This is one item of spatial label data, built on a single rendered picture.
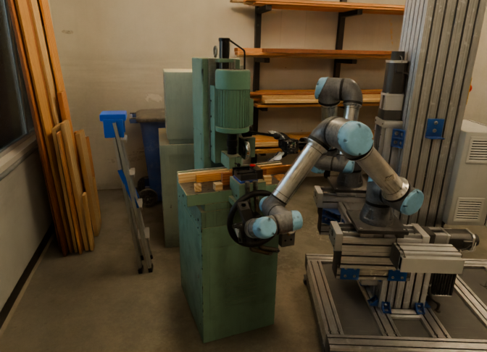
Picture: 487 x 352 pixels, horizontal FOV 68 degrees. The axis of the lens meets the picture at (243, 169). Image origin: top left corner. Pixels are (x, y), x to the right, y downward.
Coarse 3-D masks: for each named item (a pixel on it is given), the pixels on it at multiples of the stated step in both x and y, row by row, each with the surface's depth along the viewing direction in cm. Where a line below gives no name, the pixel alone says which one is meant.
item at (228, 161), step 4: (224, 152) 197; (224, 156) 195; (228, 156) 189; (232, 156) 189; (236, 156) 190; (240, 156) 190; (224, 160) 196; (228, 160) 189; (232, 160) 189; (236, 160) 190; (240, 160) 191; (224, 164) 196; (228, 164) 190; (232, 164) 190; (228, 168) 190; (232, 168) 190
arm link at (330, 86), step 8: (320, 80) 190; (328, 80) 188; (336, 80) 187; (320, 88) 189; (328, 88) 187; (336, 88) 186; (320, 96) 192; (328, 96) 189; (336, 96) 188; (320, 104) 195; (328, 104) 192; (336, 104) 193; (328, 112) 197; (336, 112) 199; (328, 152) 211; (336, 152) 211
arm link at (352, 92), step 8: (344, 80) 185; (352, 80) 185; (344, 88) 184; (352, 88) 183; (344, 96) 186; (352, 96) 183; (360, 96) 184; (344, 104) 187; (352, 104) 183; (360, 104) 184; (344, 112) 186; (352, 112) 184; (336, 160) 186; (344, 160) 184; (336, 168) 186; (344, 168) 184; (352, 168) 183
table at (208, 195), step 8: (184, 184) 187; (192, 184) 187; (208, 184) 188; (272, 184) 190; (184, 192) 177; (192, 192) 177; (200, 192) 177; (208, 192) 177; (216, 192) 178; (224, 192) 180; (184, 200) 179; (192, 200) 175; (200, 200) 176; (208, 200) 178; (216, 200) 179; (224, 200) 181; (232, 200) 176
